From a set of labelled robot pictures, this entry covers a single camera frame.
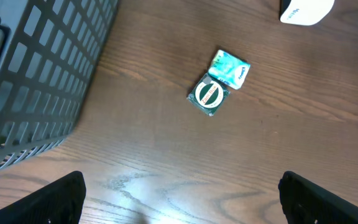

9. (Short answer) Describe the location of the white barcode scanner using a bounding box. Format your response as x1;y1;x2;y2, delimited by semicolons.
280;0;335;26

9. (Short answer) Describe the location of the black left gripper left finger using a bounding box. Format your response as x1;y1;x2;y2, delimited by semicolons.
0;171;86;224

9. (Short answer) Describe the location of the grey plastic mesh basket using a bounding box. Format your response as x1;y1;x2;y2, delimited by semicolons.
0;0;120;170

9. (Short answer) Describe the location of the teal tissue pack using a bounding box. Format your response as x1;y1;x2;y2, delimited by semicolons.
208;50;250;90

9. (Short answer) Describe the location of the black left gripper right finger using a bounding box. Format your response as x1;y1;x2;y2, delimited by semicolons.
278;171;358;224

